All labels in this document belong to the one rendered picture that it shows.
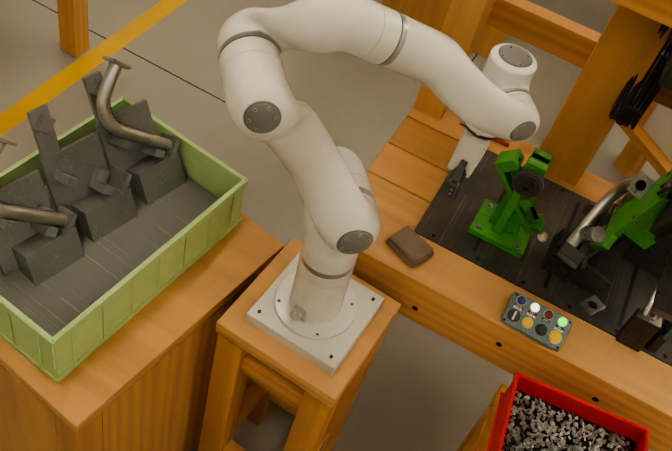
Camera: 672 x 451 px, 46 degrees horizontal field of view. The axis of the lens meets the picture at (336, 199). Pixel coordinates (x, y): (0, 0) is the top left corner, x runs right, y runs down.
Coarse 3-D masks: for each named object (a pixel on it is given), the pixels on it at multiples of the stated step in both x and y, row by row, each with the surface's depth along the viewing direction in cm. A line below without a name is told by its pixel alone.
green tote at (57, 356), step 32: (160, 128) 201; (32, 160) 186; (192, 160) 201; (224, 192) 201; (192, 224) 181; (224, 224) 198; (160, 256) 175; (192, 256) 192; (128, 288) 171; (160, 288) 185; (0, 320) 166; (96, 320) 167; (128, 320) 181; (32, 352) 166; (64, 352) 162
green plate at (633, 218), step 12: (660, 180) 182; (648, 192) 183; (624, 204) 192; (636, 204) 185; (648, 204) 178; (660, 204) 174; (612, 216) 194; (624, 216) 187; (636, 216) 180; (648, 216) 179; (612, 228) 188; (624, 228) 183; (636, 228) 183; (648, 228) 181; (636, 240) 185; (648, 240) 183
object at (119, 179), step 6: (114, 168) 189; (114, 174) 189; (120, 174) 188; (126, 174) 187; (108, 180) 190; (114, 180) 189; (120, 180) 188; (126, 180) 187; (114, 186) 188; (120, 186) 187; (126, 186) 187; (120, 192) 187
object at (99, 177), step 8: (64, 160) 176; (56, 168) 177; (64, 168) 177; (96, 168) 185; (104, 168) 188; (56, 176) 177; (64, 176) 176; (72, 176) 178; (96, 176) 185; (104, 176) 186; (64, 184) 175; (72, 184) 175; (96, 184) 184; (104, 184) 184; (104, 192) 183; (112, 192) 185
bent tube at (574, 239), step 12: (624, 180) 193; (636, 180) 184; (648, 180) 184; (612, 192) 196; (624, 192) 194; (636, 192) 185; (600, 204) 198; (588, 216) 198; (600, 216) 198; (576, 228) 199; (576, 240) 197
